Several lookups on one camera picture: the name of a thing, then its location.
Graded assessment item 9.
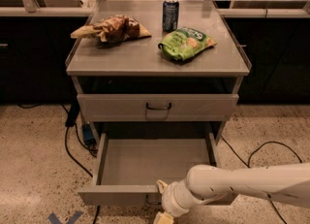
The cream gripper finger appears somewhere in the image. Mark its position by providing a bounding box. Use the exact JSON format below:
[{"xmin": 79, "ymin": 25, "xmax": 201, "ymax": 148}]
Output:
[
  {"xmin": 153, "ymin": 212, "xmax": 174, "ymax": 224},
  {"xmin": 156, "ymin": 179, "xmax": 168, "ymax": 194}
]

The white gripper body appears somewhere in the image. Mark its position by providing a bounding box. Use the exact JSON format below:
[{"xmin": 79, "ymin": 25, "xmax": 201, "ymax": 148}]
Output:
[{"xmin": 162, "ymin": 179, "xmax": 197, "ymax": 217}]

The grey drawer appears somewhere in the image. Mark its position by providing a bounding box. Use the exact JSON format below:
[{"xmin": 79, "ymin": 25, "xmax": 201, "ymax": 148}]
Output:
[
  {"xmin": 77, "ymin": 132, "xmax": 238, "ymax": 208},
  {"xmin": 77, "ymin": 94, "xmax": 238, "ymax": 122}
]

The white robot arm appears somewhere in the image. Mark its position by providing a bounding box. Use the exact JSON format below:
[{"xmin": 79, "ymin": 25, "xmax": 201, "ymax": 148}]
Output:
[{"xmin": 153, "ymin": 163, "xmax": 310, "ymax": 224}]

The grey top drawer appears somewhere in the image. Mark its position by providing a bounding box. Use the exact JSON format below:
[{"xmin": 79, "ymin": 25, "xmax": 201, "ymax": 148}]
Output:
[{"xmin": 77, "ymin": 94, "xmax": 238, "ymax": 122}]

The grey drawer cabinet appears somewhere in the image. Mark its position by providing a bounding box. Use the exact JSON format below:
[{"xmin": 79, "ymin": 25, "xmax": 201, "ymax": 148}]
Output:
[{"xmin": 67, "ymin": 0, "xmax": 250, "ymax": 138}]

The blue small box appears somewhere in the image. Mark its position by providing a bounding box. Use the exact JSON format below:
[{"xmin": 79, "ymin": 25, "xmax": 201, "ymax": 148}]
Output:
[{"xmin": 81, "ymin": 124, "xmax": 96, "ymax": 145}]

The blue tape cross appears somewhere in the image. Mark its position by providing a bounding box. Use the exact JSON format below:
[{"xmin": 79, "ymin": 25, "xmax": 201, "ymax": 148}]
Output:
[{"xmin": 47, "ymin": 210, "xmax": 83, "ymax": 224}]

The black power adapter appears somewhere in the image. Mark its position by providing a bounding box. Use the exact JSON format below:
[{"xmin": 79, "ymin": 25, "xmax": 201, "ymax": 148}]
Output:
[{"xmin": 65, "ymin": 101, "xmax": 79, "ymax": 127}]

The green chip bag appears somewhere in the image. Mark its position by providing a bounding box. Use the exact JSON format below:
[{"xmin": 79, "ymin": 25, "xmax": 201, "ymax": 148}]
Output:
[{"xmin": 158, "ymin": 27, "xmax": 216, "ymax": 61}]

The brown chip bag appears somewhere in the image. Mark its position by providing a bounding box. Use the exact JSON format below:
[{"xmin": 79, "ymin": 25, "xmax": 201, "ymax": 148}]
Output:
[{"xmin": 71, "ymin": 15, "xmax": 151, "ymax": 44}]

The blue soda can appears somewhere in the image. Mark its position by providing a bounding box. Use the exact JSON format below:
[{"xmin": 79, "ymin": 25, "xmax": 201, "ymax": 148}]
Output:
[{"xmin": 162, "ymin": 0, "xmax": 179, "ymax": 32}]

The black floor cable left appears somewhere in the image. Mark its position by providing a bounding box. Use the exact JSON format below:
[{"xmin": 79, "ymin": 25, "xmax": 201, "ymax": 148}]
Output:
[{"xmin": 15, "ymin": 102, "xmax": 102, "ymax": 224}]

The black floor cable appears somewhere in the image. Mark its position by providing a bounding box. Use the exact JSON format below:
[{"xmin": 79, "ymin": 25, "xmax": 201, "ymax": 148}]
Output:
[
  {"xmin": 221, "ymin": 135, "xmax": 304, "ymax": 224},
  {"xmin": 15, "ymin": 102, "xmax": 102, "ymax": 224}
]

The black floor cable right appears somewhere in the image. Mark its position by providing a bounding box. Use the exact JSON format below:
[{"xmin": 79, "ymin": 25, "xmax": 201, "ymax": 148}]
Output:
[{"xmin": 221, "ymin": 135, "xmax": 304, "ymax": 224}]

